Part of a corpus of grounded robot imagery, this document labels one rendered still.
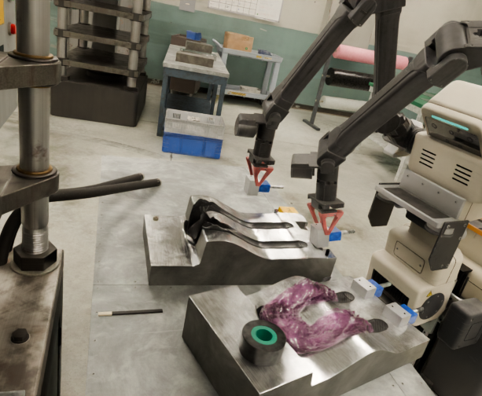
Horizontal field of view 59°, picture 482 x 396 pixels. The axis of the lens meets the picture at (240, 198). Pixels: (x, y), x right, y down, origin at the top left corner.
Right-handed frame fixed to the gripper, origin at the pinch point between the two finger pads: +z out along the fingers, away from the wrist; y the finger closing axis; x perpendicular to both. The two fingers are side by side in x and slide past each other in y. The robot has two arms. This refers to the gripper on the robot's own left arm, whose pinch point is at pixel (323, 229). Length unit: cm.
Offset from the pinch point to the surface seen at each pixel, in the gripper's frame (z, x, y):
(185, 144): 39, 11, -323
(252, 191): -4.2, -12.8, -25.9
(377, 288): 10.7, 7.7, 17.1
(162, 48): -58, 26, -649
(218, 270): 5.8, -31.9, 6.1
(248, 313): 2.9, -31.3, 30.6
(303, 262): 6.2, -8.4, 6.4
